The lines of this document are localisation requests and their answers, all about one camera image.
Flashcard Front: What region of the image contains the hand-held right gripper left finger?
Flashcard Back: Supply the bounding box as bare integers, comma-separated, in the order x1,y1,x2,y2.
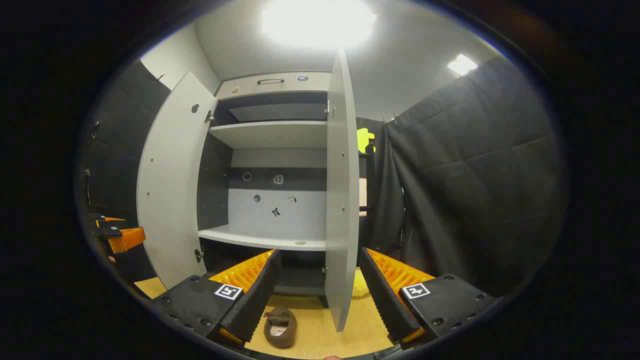
150,249,282,351

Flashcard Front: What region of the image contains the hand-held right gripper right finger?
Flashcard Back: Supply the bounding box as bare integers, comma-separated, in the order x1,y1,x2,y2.
359,246,498,351

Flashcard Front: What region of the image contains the brown fuzzy shoe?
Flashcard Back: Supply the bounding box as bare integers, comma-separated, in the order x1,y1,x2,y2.
263,307,298,349

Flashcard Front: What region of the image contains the grey shoe cabinet door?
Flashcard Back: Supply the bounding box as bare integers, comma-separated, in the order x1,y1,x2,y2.
324,48,361,333
136,71,219,290

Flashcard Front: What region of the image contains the grey shoe cabinet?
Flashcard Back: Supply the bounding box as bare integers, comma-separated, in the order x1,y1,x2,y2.
197,71,335,307

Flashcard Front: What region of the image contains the yellow plush toy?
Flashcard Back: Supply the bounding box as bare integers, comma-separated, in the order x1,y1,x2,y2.
352,270,372,299

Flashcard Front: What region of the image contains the black backdrop cloth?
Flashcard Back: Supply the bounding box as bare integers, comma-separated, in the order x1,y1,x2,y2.
80,60,172,283
357,55,568,296

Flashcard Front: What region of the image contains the small ceiling light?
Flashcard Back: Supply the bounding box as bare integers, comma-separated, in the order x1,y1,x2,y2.
446,53,479,77

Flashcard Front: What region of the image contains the large ceiling light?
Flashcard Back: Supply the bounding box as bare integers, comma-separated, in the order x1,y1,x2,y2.
261,0,378,51

